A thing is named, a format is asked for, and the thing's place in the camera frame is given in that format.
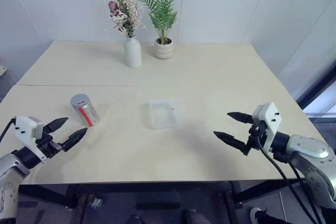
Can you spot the clear plastic container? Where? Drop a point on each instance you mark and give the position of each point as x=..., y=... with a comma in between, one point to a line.
x=164, y=113

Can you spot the green palm plant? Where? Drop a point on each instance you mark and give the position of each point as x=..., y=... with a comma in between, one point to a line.
x=162, y=11

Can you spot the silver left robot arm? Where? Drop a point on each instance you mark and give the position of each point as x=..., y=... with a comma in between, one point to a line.
x=8, y=166

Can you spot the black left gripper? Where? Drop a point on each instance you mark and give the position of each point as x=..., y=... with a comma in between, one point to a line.
x=50, y=145

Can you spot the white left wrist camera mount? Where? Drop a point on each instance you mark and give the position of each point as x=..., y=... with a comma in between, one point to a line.
x=25, y=132

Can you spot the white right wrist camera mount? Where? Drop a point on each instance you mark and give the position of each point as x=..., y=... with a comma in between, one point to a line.
x=270, y=116

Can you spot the dried flower bouquet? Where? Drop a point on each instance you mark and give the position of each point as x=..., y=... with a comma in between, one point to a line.
x=126, y=11

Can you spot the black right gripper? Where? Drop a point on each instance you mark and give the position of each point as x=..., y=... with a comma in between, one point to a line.
x=253, y=130

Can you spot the black flat floor bar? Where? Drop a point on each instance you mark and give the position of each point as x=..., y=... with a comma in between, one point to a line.
x=157, y=206

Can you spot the dark glass door frame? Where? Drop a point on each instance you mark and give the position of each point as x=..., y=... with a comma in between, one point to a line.
x=315, y=87

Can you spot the dark rounded shape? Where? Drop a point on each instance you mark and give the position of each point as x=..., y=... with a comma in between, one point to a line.
x=194, y=217
x=136, y=220

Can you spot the dark trouser leg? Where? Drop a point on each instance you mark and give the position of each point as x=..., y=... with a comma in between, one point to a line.
x=270, y=218

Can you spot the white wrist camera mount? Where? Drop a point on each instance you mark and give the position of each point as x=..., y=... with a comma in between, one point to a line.
x=270, y=116
x=25, y=132

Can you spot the white shoe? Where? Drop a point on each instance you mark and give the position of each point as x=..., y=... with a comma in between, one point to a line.
x=254, y=214

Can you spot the cream ribbed plant pot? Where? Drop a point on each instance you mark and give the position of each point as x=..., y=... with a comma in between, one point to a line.
x=163, y=49

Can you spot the white ceramic vase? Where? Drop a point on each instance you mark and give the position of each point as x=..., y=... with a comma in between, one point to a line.
x=132, y=53

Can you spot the small metal caster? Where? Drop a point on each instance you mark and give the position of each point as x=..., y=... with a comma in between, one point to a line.
x=96, y=202

